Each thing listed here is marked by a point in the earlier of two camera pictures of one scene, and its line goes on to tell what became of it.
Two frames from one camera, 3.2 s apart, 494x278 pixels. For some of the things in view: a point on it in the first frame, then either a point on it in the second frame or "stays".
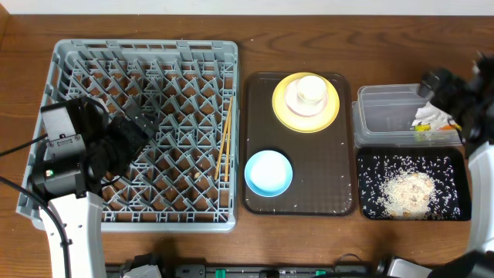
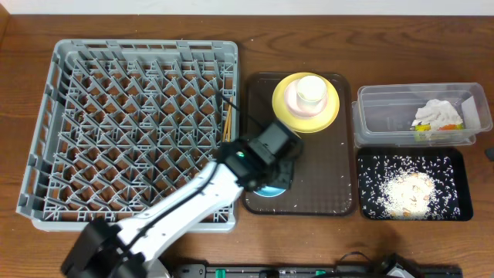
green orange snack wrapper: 428,127 stays
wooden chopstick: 223,139 stays
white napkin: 428,114 stays
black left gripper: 136,126 -> 285,174
